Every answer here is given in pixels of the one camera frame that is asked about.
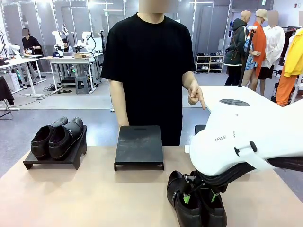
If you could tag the wooden shoe rack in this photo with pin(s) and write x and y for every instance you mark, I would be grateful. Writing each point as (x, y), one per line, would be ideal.
(209, 63)

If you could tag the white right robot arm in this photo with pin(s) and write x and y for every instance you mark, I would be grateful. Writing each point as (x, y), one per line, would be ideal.
(248, 132)

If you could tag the black tripod pole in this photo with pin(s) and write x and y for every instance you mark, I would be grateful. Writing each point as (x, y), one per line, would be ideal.
(246, 56)

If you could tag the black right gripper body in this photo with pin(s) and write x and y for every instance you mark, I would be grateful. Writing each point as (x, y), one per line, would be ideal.
(206, 180)

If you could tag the black leather dress shoe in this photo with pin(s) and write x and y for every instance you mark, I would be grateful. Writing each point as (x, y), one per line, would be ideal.
(64, 139)
(40, 142)

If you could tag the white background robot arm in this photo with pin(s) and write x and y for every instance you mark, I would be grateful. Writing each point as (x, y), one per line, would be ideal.
(86, 39)
(59, 40)

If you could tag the person in black t-shirt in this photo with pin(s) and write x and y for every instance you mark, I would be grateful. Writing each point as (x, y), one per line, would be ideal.
(146, 71)

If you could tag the black garment on chair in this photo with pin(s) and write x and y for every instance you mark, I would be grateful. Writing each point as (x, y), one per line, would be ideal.
(6, 91)

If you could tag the yellow hoodie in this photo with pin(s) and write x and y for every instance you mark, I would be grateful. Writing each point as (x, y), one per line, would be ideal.
(294, 54)

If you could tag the dark grey shoe stand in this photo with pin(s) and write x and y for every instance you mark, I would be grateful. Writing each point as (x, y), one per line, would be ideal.
(138, 146)
(79, 149)
(199, 129)

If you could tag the person's right forearm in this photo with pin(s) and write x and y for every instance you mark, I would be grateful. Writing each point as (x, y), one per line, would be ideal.
(118, 101)

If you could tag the mannequin in orange top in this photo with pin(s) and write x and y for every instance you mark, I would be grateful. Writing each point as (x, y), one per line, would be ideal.
(259, 45)

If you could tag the orange trousers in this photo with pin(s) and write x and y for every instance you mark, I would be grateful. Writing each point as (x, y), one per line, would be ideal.
(285, 91)

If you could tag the person's left hand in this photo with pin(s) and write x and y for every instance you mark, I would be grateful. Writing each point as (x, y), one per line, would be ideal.
(195, 93)

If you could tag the black perforated buckle dress shoe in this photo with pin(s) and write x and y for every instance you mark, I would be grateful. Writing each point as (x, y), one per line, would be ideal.
(177, 191)
(216, 212)

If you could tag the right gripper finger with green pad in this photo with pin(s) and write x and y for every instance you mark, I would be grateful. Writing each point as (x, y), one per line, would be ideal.
(215, 195)
(187, 198)

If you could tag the cardboard box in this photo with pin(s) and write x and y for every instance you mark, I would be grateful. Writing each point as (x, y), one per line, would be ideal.
(82, 55)

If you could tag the seated person in black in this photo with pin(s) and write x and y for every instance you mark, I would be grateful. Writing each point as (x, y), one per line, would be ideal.
(30, 43)

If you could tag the seated person with dark hair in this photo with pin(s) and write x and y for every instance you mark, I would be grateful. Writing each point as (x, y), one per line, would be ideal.
(67, 46)

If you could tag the mannequin in dark jacket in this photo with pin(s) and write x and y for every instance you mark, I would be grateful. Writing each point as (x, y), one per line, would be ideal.
(236, 45)

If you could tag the grey step stool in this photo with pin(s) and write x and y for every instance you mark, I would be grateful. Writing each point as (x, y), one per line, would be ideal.
(82, 85)

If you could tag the person in white shirt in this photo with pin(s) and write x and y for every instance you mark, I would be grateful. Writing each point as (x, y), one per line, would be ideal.
(274, 47)

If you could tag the person's left forearm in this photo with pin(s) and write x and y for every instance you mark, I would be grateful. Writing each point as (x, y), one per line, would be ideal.
(188, 76)

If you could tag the white lab desk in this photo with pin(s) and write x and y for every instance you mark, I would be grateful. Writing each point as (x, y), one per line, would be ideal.
(71, 60)
(19, 60)

